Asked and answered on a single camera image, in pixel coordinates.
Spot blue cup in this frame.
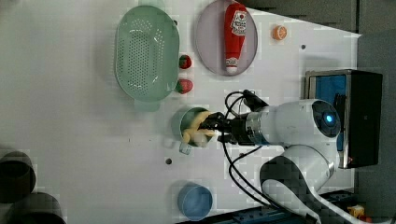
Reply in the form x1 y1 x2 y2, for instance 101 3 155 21
177 182 213 221

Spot grey round plate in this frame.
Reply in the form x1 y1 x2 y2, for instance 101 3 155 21
195 0 258 76

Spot orange slice toy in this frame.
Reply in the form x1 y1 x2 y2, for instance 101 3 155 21
272 25 288 41

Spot green mug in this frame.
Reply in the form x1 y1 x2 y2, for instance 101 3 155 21
171 106 208 155

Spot red ketchup bottle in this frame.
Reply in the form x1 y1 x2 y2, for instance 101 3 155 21
224 3 248 74

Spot yellow peeled toy banana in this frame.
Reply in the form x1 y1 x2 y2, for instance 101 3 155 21
182 111 216 147

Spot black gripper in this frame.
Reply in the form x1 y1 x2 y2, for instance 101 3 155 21
199 112 249 146

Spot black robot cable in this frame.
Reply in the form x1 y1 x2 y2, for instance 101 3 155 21
222 89 281 210

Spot black cylinder object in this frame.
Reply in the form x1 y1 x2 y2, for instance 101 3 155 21
6 192 66 224
0 151 36 203

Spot light red toy strawberry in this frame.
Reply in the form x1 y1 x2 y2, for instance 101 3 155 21
175 78 193 94

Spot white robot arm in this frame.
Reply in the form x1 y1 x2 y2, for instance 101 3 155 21
200 99 395 224

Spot silver black toaster oven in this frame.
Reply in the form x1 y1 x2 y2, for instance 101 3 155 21
304 69 383 169

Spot green perforated colander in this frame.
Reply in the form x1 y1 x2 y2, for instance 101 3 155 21
115 5 179 103

